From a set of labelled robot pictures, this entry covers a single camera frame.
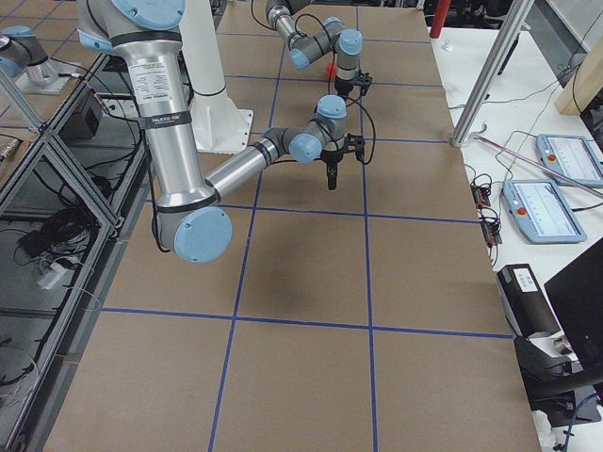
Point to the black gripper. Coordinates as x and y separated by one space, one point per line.
342 86
331 160

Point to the red block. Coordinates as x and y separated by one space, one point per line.
331 71

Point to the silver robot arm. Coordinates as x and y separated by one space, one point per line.
333 37
187 218

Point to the red cylinder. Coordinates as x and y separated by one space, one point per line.
439 18

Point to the small circuit board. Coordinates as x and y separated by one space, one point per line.
481 188

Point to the teach pendant near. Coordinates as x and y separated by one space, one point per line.
541 213

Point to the teach pendant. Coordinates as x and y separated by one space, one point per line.
541 213
571 156

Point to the black box device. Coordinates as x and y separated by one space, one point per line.
524 302

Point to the teach pendant far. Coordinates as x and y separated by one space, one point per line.
571 156

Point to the metal rod tool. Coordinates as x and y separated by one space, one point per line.
515 155

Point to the black monitor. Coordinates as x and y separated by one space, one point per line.
575 294

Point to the white pedestal column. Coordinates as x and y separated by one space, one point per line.
218 125

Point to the aluminium frame post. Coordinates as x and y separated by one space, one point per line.
505 37

